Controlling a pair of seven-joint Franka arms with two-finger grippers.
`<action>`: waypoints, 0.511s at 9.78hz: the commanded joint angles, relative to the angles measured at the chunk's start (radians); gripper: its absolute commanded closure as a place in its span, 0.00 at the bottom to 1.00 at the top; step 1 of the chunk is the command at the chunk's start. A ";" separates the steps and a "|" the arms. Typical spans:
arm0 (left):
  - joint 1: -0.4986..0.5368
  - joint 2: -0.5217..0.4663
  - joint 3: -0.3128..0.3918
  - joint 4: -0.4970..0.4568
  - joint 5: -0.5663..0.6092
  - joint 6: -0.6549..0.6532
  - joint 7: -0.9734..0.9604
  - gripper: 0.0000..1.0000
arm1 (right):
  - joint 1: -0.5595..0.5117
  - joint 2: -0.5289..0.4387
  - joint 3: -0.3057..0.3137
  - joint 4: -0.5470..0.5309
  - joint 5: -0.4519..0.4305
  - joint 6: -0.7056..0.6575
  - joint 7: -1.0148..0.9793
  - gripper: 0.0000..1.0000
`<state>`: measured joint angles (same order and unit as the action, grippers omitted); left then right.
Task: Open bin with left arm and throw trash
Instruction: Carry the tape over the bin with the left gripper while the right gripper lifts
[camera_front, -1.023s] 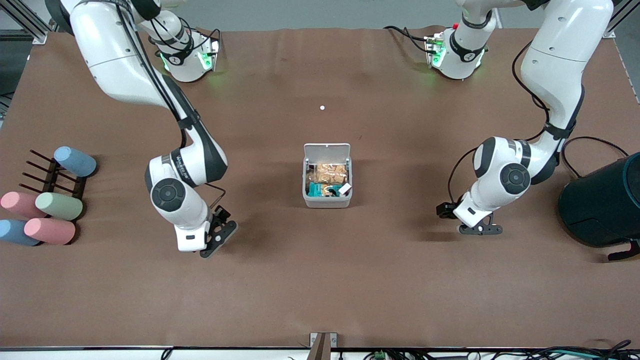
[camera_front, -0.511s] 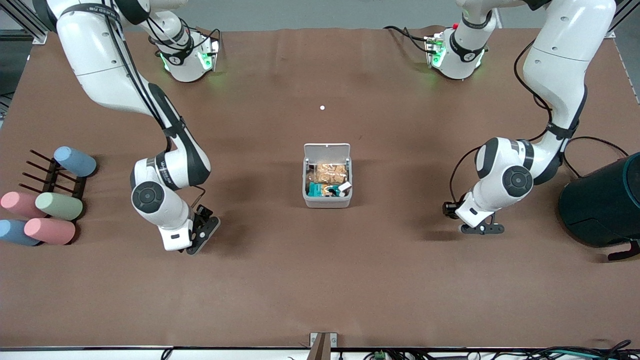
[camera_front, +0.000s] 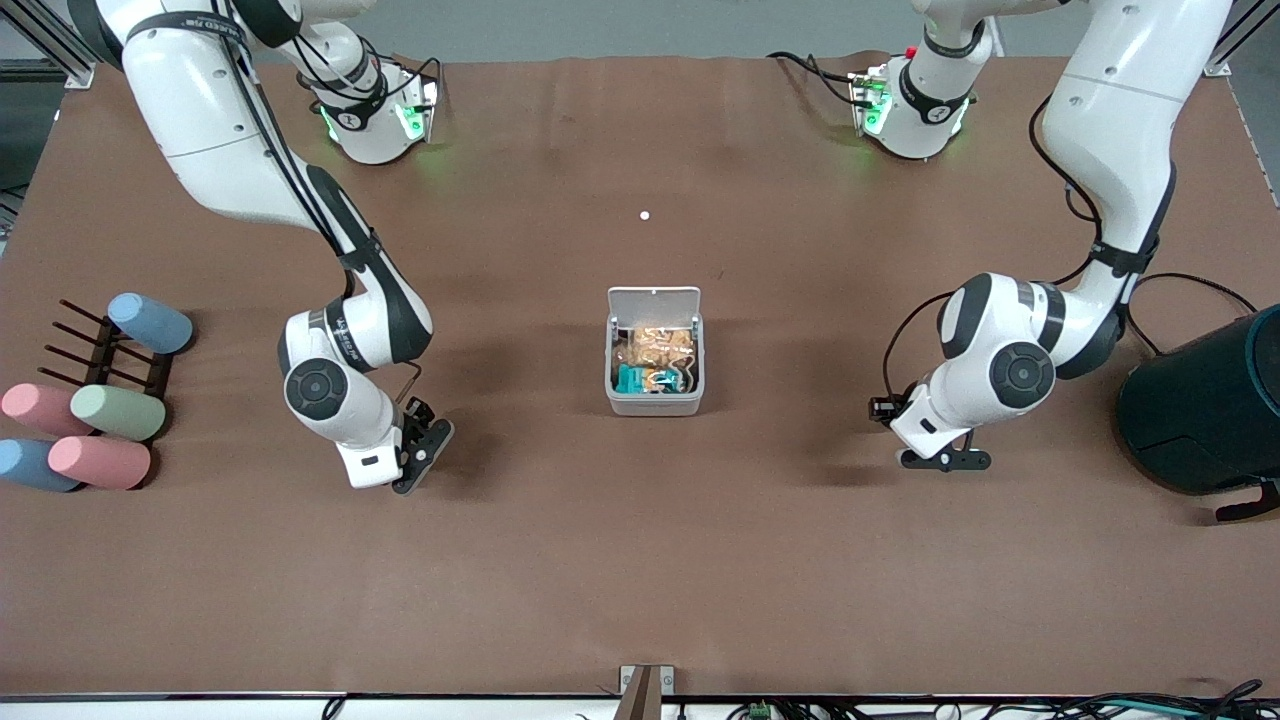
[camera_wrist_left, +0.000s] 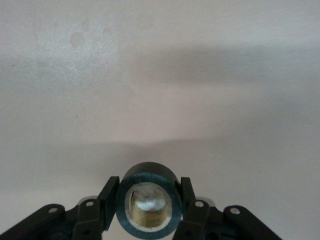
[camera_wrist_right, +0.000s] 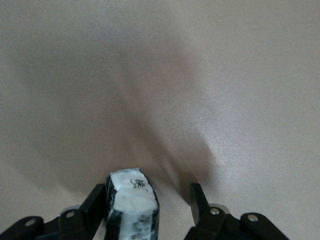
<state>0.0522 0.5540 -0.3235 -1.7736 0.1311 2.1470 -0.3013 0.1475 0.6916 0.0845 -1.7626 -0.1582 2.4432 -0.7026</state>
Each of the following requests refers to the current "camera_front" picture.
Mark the blue cylinder cup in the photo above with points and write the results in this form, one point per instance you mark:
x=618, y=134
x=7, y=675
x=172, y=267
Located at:
x=30, y=466
x=150, y=322

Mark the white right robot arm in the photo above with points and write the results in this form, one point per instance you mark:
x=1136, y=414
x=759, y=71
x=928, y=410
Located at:
x=200, y=120

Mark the black peg rack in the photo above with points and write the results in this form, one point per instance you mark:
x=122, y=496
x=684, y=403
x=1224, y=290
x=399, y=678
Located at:
x=100, y=360

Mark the aluminium frame strut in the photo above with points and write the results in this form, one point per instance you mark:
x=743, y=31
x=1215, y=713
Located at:
x=1215, y=65
x=55, y=55

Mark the white lidded trash bin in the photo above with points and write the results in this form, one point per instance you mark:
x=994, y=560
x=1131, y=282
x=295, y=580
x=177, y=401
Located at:
x=655, y=402

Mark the paper table cover sheet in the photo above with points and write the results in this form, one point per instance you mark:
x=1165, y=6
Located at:
x=640, y=560

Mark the metal edge bracket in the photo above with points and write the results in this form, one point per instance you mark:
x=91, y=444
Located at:
x=645, y=690

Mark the dark teal round container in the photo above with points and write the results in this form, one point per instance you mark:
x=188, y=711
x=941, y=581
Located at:
x=1200, y=410

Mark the clear puffed snack bag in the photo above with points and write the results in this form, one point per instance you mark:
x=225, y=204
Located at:
x=655, y=348

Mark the green cylinder cup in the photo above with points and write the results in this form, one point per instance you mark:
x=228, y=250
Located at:
x=118, y=412

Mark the teal yellow snack packet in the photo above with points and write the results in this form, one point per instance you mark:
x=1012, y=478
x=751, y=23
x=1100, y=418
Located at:
x=682, y=380

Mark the pink cylinder cup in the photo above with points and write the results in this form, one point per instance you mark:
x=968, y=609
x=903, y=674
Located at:
x=100, y=462
x=40, y=410

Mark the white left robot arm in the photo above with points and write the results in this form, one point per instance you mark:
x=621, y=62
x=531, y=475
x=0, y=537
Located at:
x=1020, y=375

